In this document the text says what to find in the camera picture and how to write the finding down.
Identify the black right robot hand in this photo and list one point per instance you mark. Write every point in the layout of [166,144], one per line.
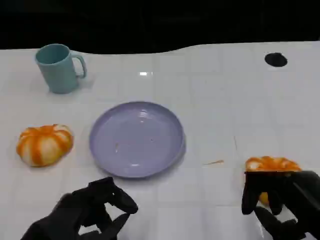
[300,185]

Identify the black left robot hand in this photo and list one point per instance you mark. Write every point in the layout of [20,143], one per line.
[75,207]

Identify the orange white toy bread roll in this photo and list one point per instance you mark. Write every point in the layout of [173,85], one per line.
[45,145]
[272,163]

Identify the lilac plate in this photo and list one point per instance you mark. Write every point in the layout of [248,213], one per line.
[137,140]

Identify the black round table grommet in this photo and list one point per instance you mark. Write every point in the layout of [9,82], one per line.
[275,60]

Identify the pale green mug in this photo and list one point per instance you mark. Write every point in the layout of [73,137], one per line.
[58,72]

